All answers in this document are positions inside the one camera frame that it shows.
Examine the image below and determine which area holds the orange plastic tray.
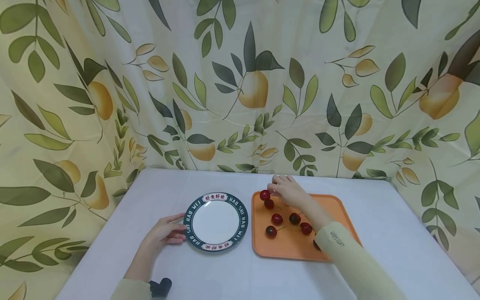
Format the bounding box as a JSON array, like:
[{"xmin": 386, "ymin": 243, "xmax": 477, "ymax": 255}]
[{"xmin": 251, "ymin": 191, "xmax": 363, "ymax": 263}]

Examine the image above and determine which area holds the white plate with green rim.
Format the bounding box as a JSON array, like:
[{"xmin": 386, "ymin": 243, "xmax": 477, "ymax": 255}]
[{"xmin": 183, "ymin": 192, "xmax": 249, "ymax": 253}]

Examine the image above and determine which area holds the person's left hand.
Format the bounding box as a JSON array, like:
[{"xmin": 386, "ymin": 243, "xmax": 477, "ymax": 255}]
[{"xmin": 143, "ymin": 213, "xmax": 188, "ymax": 253}]

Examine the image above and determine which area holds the black wrist band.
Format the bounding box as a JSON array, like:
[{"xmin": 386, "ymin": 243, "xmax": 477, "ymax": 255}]
[{"xmin": 149, "ymin": 278, "xmax": 173, "ymax": 299}]

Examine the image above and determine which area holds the person's left forearm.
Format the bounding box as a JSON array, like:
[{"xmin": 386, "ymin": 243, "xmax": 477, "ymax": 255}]
[{"xmin": 110, "ymin": 243, "xmax": 158, "ymax": 300}]

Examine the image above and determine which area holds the group of dark cherries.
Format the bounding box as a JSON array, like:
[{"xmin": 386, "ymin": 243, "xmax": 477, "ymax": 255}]
[{"xmin": 264, "ymin": 199, "xmax": 322, "ymax": 251}]

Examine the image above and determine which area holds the person's right forearm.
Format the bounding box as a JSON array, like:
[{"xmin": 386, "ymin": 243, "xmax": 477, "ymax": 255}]
[{"xmin": 304, "ymin": 203, "xmax": 408, "ymax": 300}]

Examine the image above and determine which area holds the person's right hand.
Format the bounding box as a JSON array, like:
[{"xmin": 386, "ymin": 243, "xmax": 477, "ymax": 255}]
[{"xmin": 267, "ymin": 175, "xmax": 316, "ymax": 217}]

